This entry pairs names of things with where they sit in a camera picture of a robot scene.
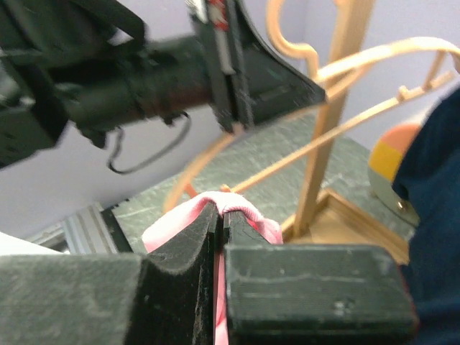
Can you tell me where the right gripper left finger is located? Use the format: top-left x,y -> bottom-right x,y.
1,204 -> 219,344

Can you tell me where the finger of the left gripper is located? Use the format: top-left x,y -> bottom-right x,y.
233,1 -> 326,124

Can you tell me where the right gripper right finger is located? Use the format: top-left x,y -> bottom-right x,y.
223,211 -> 418,344

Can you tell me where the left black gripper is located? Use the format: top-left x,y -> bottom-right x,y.
55,1 -> 252,147

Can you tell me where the wooden hanger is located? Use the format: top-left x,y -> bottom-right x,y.
163,1 -> 459,213

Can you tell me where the pink t shirt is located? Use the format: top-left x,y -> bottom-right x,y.
126,191 -> 283,344

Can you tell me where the navy blue t shirt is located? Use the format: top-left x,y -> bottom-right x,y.
392,90 -> 459,344

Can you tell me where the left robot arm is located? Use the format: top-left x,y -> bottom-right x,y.
1,1 -> 326,167

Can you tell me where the wooden clothes rack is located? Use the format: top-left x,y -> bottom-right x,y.
282,2 -> 408,263

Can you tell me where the white yellow round container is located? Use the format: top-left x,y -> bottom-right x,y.
368,123 -> 421,226

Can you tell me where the aluminium mounting rail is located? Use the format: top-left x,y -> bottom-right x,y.
27,203 -> 132,254

